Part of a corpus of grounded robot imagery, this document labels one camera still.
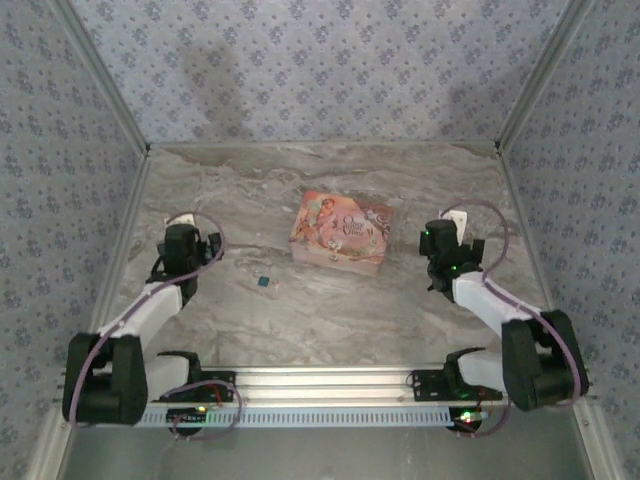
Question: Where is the pink floral storybook box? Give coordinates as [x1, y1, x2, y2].
[288, 189, 395, 279]

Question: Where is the small circuit board with LED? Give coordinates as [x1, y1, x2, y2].
[166, 406, 210, 427]
[448, 408, 490, 432]

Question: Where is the aluminium side rail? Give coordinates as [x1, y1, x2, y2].
[78, 148, 153, 351]
[498, 148, 572, 365]

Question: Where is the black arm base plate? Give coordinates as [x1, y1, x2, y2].
[409, 368, 505, 402]
[149, 368, 238, 404]

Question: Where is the long aluminium base rail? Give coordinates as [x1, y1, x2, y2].
[53, 366, 599, 407]

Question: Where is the aluminium frame post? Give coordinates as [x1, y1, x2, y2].
[493, 0, 600, 152]
[48, 0, 153, 154]

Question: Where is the slotted grey cable duct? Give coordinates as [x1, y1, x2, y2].
[134, 405, 460, 429]

